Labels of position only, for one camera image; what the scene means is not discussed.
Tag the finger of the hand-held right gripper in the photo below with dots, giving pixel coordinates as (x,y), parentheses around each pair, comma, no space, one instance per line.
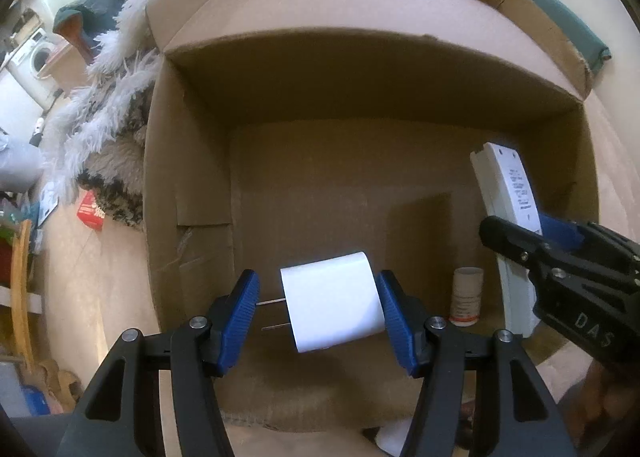
(515,243)
(562,233)

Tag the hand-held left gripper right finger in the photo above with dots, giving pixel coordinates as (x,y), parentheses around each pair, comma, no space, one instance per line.
(397,322)

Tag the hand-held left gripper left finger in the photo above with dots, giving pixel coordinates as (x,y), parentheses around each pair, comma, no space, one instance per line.
(239,317)

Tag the white remote control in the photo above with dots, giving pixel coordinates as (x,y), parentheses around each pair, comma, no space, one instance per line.
(510,187)

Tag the white charger plug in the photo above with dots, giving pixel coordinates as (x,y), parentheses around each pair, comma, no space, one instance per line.
(332,302)

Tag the cardboard box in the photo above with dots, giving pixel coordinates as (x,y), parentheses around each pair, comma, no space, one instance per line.
(360,147)

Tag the person's right hand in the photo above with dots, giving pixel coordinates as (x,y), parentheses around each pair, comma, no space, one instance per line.
(605,402)

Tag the white pill bottle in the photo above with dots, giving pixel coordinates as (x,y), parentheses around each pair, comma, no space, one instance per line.
(467,297)

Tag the white paper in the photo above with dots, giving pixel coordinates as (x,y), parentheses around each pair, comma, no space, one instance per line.
(395,437)

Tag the red box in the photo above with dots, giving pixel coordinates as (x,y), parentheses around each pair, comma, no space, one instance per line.
(91,211)

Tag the wooden chair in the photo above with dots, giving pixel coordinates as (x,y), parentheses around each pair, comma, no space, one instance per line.
(22,287)

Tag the teal cushion with orange stripe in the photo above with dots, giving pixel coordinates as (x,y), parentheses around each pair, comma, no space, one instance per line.
(560,7)

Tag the fluffy leopard print blanket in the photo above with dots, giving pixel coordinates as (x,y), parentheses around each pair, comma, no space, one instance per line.
(107,102)

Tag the grey plastic bag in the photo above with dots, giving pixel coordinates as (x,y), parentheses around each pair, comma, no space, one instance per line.
(17,164)

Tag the white cabinet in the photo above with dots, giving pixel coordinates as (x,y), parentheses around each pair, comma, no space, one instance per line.
(17,104)

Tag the brown wooden object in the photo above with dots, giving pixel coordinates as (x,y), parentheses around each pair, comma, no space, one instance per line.
(75,37)

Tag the white washing machine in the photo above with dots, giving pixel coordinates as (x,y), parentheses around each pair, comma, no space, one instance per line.
(37,59)

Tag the teal pillow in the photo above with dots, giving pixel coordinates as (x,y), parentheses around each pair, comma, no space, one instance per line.
(92,2)

